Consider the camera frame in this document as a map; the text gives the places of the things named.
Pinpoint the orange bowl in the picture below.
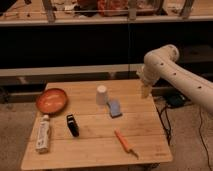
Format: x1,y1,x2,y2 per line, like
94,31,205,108
36,88,68,114

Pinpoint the white plastic bottle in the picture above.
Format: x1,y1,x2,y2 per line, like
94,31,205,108
36,115,50,154

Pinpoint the orange handled tool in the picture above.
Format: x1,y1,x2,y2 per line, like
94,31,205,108
114,130,139,158

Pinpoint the wooden table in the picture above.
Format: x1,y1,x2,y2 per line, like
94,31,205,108
21,80,172,171

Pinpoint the white ceramic cup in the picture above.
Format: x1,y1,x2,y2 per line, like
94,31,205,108
96,85,108,105

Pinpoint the black box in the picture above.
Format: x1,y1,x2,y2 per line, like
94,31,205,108
177,45,213,73

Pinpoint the blue sponge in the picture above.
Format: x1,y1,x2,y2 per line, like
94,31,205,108
107,99,122,118

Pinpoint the orange object on shelf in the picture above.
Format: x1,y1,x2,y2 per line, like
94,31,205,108
97,0,128,16

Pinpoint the black cable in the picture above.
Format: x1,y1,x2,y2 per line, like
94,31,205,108
198,107,213,171

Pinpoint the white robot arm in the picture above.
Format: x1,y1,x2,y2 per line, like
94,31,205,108
137,44,213,117

